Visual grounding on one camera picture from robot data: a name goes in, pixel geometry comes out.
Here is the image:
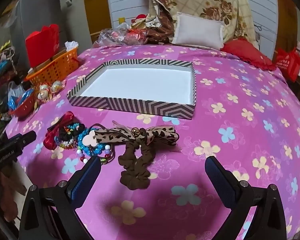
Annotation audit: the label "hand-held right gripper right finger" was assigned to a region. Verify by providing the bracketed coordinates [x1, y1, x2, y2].
[205, 156, 287, 240]

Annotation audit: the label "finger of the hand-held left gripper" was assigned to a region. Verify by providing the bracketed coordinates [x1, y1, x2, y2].
[7, 130, 37, 151]

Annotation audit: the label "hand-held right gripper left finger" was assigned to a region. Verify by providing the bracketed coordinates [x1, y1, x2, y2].
[19, 156, 102, 240]

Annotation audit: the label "red bow hair clip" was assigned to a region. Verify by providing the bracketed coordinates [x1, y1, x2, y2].
[43, 111, 76, 151]

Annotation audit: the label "blue bead bracelet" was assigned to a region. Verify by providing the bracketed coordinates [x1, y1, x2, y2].
[77, 127, 109, 156]

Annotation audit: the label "black scrunchie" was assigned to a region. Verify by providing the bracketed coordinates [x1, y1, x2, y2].
[55, 123, 85, 148]

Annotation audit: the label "leopard bow brown scrunchie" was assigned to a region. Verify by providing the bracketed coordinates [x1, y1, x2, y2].
[94, 121, 180, 191]

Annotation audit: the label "striped cardboard box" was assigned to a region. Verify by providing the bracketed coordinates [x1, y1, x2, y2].
[66, 58, 197, 119]

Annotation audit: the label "small red plastic basket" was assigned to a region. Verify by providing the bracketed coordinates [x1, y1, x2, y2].
[9, 90, 40, 118]

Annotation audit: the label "white plastic bag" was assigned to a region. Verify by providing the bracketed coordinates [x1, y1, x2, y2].
[7, 81, 26, 101]

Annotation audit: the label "pink floral bedsheet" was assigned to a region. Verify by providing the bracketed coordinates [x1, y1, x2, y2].
[2, 42, 300, 240]

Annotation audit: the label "gold wrapped ornaments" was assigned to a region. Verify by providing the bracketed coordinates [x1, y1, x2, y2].
[36, 80, 65, 103]

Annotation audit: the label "pile of colourful bags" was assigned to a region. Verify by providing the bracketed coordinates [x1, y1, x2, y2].
[0, 39, 24, 130]

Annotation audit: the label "orange plastic basket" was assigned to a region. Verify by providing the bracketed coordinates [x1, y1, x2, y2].
[25, 47, 80, 86]

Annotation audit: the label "red paper bag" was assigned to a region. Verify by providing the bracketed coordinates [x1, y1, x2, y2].
[25, 24, 61, 68]

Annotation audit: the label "white tissue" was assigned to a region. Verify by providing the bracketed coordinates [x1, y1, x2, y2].
[64, 40, 79, 53]

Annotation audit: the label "grey refrigerator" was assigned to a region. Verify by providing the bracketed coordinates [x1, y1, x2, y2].
[15, 0, 68, 68]

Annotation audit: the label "red cushion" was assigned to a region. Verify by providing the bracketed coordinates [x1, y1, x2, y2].
[220, 38, 277, 72]

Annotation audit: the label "red plastic bag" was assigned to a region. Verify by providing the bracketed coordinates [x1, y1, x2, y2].
[274, 47, 300, 83]

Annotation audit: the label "clear plastic bag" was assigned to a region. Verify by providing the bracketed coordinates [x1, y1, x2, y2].
[97, 22, 131, 47]

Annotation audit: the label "white pillow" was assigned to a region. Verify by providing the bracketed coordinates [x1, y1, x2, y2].
[172, 12, 226, 50]

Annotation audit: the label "wooden door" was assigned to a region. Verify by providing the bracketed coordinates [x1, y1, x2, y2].
[84, 0, 113, 37]

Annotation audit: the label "red santa toy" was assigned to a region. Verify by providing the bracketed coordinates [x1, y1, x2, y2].
[131, 14, 147, 30]

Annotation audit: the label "beige floral quilt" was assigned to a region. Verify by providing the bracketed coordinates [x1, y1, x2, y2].
[142, 0, 260, 51]

